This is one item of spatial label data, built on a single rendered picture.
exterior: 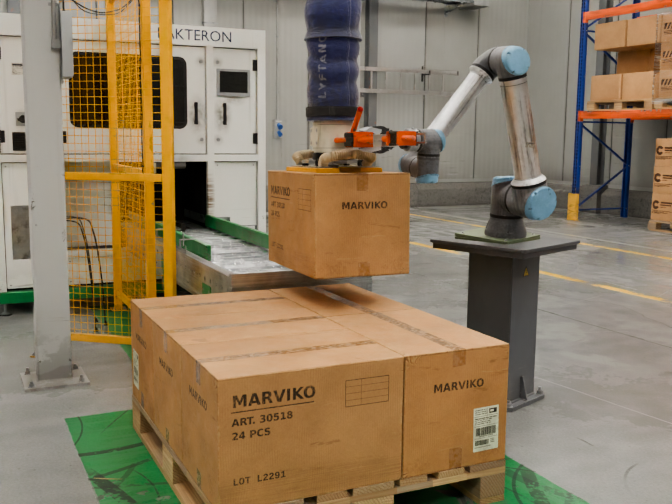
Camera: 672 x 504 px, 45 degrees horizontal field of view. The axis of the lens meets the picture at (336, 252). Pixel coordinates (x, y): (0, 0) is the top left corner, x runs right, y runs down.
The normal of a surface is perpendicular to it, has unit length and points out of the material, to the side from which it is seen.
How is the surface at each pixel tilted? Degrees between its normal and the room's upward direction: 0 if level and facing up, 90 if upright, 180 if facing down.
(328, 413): 90
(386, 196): 89
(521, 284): 90
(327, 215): 89
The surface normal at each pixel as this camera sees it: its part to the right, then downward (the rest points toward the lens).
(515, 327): 0.73, 0.11
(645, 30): -0.91, 0.04
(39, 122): 0.44, 0.16
